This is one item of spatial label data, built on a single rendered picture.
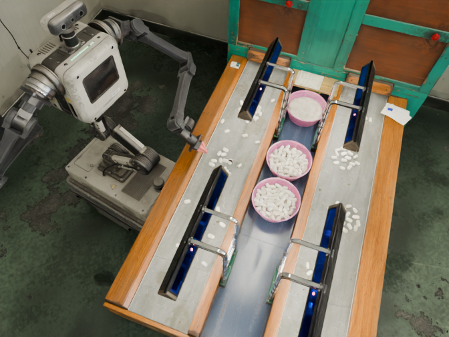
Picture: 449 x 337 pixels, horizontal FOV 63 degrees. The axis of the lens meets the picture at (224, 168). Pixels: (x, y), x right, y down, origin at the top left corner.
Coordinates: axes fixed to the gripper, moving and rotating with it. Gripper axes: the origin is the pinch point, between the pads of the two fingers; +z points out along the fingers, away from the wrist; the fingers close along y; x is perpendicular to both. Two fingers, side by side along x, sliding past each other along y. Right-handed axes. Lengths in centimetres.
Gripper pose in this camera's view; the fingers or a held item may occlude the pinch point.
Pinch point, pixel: (206, 152)
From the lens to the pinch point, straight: 211.8
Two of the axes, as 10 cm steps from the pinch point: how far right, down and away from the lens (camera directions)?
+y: 3.6, -7.9, 5.0
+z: 7.0, 5.8, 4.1
